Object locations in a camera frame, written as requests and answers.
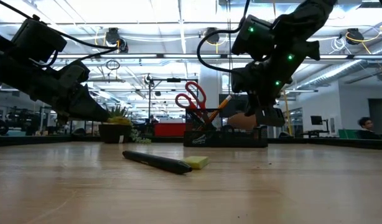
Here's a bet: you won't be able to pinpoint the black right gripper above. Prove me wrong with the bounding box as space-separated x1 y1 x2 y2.
230 39 322 128

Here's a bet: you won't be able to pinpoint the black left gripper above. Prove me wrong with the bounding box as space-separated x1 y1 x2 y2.
3 58 111 123

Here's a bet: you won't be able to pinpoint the orange pencil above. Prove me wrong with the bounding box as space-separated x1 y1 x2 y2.
208 94 233 124

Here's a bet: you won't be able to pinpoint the red-handled scissors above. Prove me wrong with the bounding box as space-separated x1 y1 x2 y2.
174 81 217 131

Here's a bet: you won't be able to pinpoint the green sticky note pad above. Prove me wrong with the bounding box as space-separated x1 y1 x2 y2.
182 156 210 170

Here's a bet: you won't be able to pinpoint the thick black marker pen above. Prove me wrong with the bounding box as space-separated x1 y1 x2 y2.
121 150 193 175

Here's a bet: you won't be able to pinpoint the black mesh desk organizer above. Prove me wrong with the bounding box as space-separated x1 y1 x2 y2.
182 107 269 148

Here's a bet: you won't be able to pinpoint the potted succulent plant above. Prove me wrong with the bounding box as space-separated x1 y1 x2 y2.
98 104 152 145

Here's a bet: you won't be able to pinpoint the red cabinet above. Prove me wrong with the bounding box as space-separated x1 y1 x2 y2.
153 122 188 138

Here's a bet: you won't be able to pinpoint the green chair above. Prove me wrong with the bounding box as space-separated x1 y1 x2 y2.
337 128 360 140

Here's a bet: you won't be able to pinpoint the person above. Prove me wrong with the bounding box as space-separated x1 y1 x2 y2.
356 116 382 140

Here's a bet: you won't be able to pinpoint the yellow hanging cable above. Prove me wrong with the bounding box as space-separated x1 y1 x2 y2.
280 89 294 136

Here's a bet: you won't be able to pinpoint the black aluminium frame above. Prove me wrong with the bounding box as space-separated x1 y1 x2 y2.
0 134 382 151

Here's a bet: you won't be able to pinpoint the black left camera cable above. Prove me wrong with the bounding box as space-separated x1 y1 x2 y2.
0 0 119 68

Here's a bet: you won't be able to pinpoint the black camera cable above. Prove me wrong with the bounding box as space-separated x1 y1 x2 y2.
196 0 253 75
0 0 119 68

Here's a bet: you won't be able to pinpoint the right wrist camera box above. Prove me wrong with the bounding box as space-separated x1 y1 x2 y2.
230 14 276 60

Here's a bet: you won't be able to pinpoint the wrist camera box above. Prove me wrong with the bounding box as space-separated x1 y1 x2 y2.
230 14 276 60
10 14 68 63

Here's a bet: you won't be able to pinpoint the black ceiling cable reel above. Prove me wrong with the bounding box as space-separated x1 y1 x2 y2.
103 27 130 54
345 27 365 46
202 27 222 45

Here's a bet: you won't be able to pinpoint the black right camera cable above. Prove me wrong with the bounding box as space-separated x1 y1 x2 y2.
196 0 253 75

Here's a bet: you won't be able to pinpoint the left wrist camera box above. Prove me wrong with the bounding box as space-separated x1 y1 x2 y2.
10 14 68 63

